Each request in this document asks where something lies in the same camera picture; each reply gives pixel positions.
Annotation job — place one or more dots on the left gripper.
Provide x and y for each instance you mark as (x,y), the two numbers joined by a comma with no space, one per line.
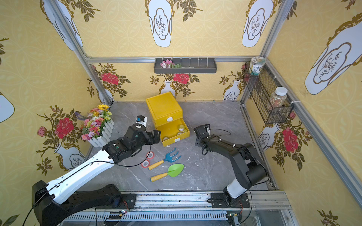
(152,136)

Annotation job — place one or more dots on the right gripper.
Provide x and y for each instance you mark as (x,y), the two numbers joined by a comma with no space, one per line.
(200,133)

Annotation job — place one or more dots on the yellow drawer cabinet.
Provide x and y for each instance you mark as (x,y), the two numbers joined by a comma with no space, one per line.
(167,116)

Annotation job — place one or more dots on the red tape roll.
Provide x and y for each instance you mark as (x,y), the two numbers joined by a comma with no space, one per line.
(145,164)
(150,156)

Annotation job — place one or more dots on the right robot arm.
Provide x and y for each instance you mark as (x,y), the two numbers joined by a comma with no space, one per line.
(247,164)

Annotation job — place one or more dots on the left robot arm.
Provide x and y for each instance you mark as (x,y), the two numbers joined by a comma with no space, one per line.
(58,199)

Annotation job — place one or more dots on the blue toy garden fork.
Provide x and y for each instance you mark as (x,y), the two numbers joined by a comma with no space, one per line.
(170,157)

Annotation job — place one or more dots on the green toy garden shovel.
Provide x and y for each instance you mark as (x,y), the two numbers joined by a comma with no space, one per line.
(173,171)

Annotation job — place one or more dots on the flower basket white fence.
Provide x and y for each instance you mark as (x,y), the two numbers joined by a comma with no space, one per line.
(98,126)

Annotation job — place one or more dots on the pink artificial flowers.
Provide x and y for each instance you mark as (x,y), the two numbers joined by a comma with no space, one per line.
(169,64)

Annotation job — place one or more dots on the white lid snack jar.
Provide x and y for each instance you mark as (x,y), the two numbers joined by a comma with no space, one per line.
(277,98)

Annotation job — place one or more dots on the jar with patterned lid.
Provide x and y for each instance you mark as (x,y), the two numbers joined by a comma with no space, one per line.
(256,65)

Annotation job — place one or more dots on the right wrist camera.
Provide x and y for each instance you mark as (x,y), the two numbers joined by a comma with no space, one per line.
(207,127)

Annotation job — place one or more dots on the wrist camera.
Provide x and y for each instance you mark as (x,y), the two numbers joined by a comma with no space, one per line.
(207,127)
(140,119)

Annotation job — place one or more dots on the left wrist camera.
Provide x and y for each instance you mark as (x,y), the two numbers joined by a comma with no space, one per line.
(140,119)

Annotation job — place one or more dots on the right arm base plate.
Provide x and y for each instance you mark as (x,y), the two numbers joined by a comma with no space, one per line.
(223,200)

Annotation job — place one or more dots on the grey wall shelf tray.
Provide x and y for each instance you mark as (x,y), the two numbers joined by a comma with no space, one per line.
(189,65)

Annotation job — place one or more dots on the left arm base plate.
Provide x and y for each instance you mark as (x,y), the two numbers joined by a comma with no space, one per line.
(124,201)

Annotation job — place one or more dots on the black wire basket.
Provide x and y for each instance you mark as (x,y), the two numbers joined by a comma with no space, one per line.
(261,87)

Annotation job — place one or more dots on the aluminium rail frame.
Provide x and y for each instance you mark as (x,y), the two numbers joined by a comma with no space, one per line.
(268,208)

